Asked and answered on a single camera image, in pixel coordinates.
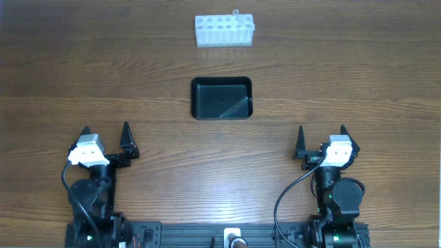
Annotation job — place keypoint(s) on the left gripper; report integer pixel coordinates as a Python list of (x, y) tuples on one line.
[(119, 160)]

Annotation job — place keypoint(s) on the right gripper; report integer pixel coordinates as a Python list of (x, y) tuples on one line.
[(311, 160)]

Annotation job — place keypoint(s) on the clear test tube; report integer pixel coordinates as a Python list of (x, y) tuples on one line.
[(236, 12), (236, 106)]

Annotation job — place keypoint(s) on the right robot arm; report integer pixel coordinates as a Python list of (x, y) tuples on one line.
[(339, 199)]

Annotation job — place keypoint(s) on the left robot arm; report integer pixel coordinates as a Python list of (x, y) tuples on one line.
[(86, 196)]

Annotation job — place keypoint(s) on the black tray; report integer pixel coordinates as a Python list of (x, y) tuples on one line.
[(210, 100)]

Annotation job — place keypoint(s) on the white test tube rack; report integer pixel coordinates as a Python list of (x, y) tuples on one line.
[(224, 34)]

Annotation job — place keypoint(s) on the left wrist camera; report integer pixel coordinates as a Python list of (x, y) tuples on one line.
[(87, 151)]

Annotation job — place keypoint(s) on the mounting rail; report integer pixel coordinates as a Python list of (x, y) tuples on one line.
[(193, 236)]

